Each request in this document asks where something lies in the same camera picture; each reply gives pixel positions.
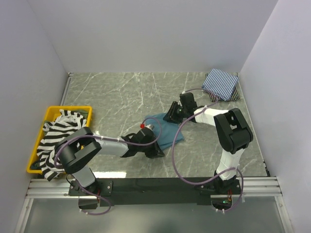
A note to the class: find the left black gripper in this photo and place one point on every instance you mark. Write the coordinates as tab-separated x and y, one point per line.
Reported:
156	152

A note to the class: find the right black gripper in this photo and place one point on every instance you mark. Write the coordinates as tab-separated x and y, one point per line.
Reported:
171	115

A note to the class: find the teal ribbed tank top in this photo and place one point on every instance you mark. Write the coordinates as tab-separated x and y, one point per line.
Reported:
169	130

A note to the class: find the black white striped garment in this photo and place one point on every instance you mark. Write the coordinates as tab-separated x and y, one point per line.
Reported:
54	132

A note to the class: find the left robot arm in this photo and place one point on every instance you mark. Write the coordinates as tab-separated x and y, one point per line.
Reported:
75	151

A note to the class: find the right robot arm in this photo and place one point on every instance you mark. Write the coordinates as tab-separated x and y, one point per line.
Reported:
233	132

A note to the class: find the blue white striped folded garment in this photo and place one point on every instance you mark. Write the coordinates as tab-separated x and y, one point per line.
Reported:
220	83

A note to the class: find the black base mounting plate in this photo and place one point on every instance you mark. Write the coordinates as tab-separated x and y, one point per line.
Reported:
130	191

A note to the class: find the dark striped folded garment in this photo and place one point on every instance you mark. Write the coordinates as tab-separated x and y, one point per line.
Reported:
235	96

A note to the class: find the yellow plastic bin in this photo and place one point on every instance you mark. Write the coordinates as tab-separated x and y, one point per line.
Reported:
51	114

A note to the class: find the aluminium rail frame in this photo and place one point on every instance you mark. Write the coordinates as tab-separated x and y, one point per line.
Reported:
59	189

